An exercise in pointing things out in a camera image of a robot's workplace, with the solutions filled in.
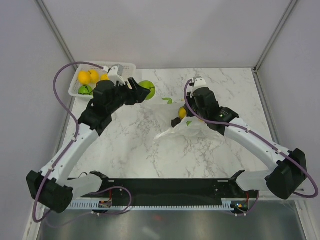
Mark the right aluminium frame post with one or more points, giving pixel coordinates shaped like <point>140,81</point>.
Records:
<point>275,34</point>

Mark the large yellow fake lemon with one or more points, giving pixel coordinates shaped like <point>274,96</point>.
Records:
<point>84,77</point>

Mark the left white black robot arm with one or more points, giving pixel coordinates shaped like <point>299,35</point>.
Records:
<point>51,186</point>

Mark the green black-striped fake fruit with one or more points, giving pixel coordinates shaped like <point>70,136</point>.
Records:
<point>85,90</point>

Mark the large green fake apple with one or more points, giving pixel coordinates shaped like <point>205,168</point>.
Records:
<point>150,86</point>

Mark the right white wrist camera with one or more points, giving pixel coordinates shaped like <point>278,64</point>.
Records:
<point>198,82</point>

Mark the left aluminium frame post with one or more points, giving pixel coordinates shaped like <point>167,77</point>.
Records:
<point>54,29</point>

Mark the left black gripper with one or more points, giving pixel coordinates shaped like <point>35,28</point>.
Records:
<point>136,98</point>

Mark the small yellow fake lemon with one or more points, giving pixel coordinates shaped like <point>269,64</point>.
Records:
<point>94,76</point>

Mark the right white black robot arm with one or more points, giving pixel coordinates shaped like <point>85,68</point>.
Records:
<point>286,169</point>

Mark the dark brown fake fruit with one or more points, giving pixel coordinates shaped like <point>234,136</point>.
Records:
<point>175,122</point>

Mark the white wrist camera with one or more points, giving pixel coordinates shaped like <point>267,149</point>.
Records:
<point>198,82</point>
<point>115,74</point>

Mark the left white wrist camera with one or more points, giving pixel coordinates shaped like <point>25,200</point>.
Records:
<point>115,74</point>

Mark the yellow fake orange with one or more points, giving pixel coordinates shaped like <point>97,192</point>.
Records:
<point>182,113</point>

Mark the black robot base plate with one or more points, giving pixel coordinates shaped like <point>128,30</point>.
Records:
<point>172,191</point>

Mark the white lemon-print plastic bag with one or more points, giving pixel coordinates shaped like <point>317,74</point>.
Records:
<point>166,109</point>

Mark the aluminium frame post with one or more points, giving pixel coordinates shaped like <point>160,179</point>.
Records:
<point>275,34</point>
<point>54,29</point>

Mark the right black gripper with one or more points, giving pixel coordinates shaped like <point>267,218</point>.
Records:
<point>191,97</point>

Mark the yellow fake mango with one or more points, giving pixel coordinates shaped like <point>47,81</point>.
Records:
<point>104,77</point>

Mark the white slotted cable duct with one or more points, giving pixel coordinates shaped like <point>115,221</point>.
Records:
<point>98,205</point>

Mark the white plastic fruit basket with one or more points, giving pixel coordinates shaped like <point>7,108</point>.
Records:
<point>129,70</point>

